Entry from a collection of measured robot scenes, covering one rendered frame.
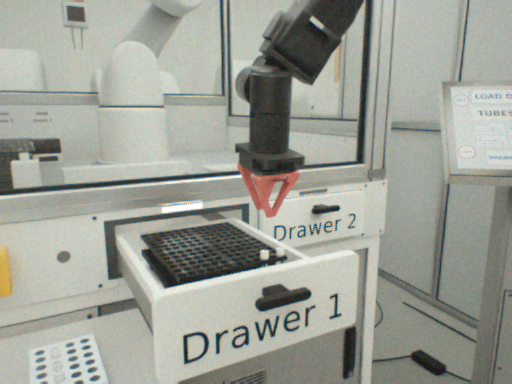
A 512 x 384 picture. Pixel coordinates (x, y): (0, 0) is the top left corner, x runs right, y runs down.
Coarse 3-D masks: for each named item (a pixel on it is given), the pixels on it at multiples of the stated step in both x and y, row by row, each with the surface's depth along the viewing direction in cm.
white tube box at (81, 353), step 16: (32, 352) 56; (48, 352) 56; (64, 352) 56; (80, 352) 56; (96, 352) 56; (32, 368) 53; (48, 368) 53; (64, 368) 53; (80, 368) 53; (96, 368) 53
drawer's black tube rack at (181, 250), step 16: (224, 224) 81; (144, 240) 72; (160, 240) 72; (176, 240) 72; (192, 240) 71; (208, 240) 71; (224, 240) 71; (240, 240) 71; (256, 240) 71; (144, 256) 73; (160, 256) 63; (176, 256) 64; (192, 256) 63; (208, 256) 64; (224, 256) 63; (240, 256) 63; (256, 256) 63; (160, 272) 65; (176, 272) 58
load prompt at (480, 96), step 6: (474, 90) 113; (480, 90) 113; (486, 90) 112; (492, 90) 112; (498, 90) 112; (504, 90) 111; (510, 90) 111; (474, 96) 112; (480, 96) 112; (486, 96) 111; (492, 96) 111; (498, 96) 111; (504, 96) 111; (510, 96) 110; (474, 102) 111; (480, 102) 111; (486, 102) 111; (492, 102) 110; (498, 102) 110; (504, 102) 110; (510, 102) 109
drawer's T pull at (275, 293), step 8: (264, 288) 50; (272, 288) 50; (280, 288) 50; (304, 288) 50; (264, 296) 50; (272, 296) 47; (280, 296) 48; (288, 296) 48; (296, 296) 48; (304, 296) 49; (256, 304) 47; (264, 304) 46; (272, 304) 47; (280, 304) 47; (288, 304) 48
